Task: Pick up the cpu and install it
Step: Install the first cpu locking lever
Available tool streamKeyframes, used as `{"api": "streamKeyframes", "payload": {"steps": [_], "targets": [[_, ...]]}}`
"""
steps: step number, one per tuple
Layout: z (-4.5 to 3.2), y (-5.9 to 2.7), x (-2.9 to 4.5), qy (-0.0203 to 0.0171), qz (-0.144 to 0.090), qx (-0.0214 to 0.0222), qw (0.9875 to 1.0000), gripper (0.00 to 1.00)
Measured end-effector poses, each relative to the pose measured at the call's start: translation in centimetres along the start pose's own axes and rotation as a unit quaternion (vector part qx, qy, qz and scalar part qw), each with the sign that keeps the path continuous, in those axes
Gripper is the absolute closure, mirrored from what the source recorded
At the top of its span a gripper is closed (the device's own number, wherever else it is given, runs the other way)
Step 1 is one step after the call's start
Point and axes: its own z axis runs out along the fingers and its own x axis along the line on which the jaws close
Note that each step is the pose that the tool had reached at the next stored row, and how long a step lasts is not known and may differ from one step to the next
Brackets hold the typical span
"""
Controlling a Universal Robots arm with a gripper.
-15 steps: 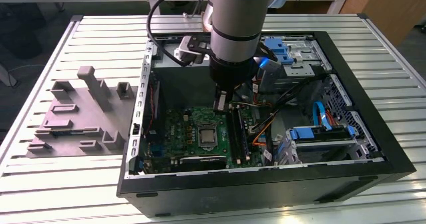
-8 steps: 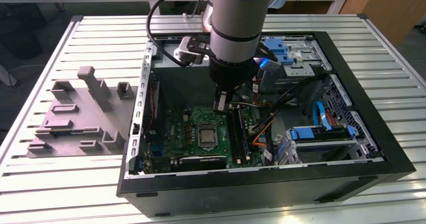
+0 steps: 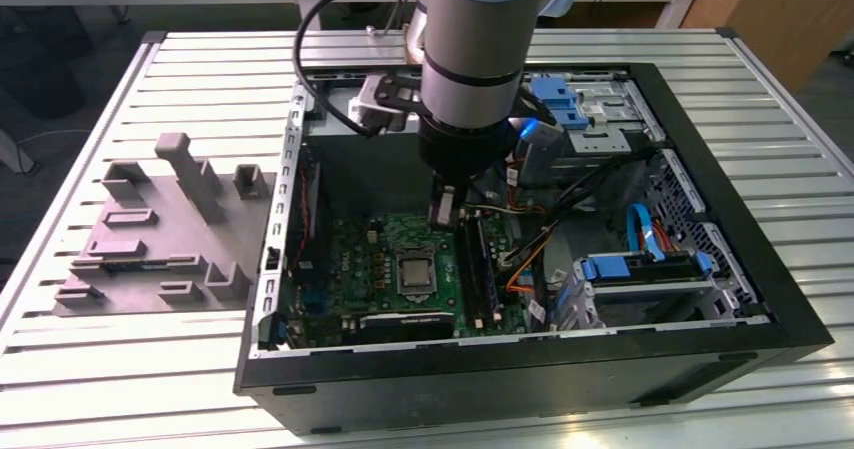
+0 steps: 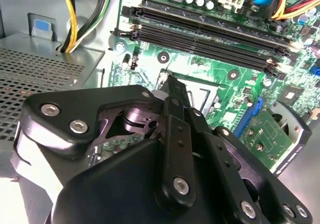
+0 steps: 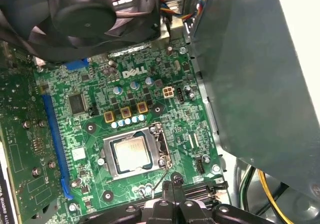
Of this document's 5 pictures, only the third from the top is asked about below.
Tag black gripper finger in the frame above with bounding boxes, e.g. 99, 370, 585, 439
428, 187, 464, 229

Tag metal socket cover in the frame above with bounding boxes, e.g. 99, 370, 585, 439
393, 247, 441, 304

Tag black RAM slot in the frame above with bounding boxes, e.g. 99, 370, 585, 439
453, 211, 484, 329
470, 211, 508, 323

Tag grey power supply unit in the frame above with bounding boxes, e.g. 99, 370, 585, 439
304, 86, 442, 215

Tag blue drive latch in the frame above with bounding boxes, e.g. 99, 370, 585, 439
530, 76, 589, 131

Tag green motherboard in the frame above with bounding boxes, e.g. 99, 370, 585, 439
277, 208, 536, 348

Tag metal drive cage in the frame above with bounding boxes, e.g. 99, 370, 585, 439
517, 76, 669, 185

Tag black graphics card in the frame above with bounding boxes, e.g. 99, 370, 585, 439
346, 311, 460, 343

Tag hard disk in blue carrier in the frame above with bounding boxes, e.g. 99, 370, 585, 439
578, 249, 717, 284

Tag blue port connector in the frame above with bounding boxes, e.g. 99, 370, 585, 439
260, 318, 293, 348

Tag black PC case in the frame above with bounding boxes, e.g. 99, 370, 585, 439
231, 61, 837, 438

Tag grey parts rack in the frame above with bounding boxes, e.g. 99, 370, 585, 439
51, 132, 280, 318

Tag metal disk bay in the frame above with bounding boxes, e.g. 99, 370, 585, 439
546, 268, 769, 330

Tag green RAM stick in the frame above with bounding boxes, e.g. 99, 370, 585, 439
99, 256, 202, 273

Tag wooden cabinet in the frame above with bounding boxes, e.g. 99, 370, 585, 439
684, 0, 854, 93

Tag black office chair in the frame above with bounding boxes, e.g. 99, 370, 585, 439
0, 6, 93, 120

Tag grey wire bundle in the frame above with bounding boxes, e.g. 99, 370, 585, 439
464, 197, 537, 216

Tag white wrist camera black face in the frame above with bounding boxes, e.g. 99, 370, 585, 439
509, 115, 565, 146

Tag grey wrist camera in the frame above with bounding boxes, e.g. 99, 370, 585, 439
348, 73, 422, 138

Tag orange wire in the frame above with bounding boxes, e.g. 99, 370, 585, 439
505, 241, 556, 296

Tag black cable bundle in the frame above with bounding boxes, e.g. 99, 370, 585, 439
500, 148, 653, 270

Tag thin red wire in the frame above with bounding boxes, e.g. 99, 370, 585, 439
293, 166, 320, 275

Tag blue drive rail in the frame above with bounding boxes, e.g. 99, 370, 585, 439
553, 276, 593, 330

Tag black hose metal end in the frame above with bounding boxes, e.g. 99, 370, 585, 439
364, 23, 410, 41

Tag blue flat wire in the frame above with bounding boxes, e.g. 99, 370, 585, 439
626, 202, 669, 263

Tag black camera cable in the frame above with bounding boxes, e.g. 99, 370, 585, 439
293, 0, 393, 138

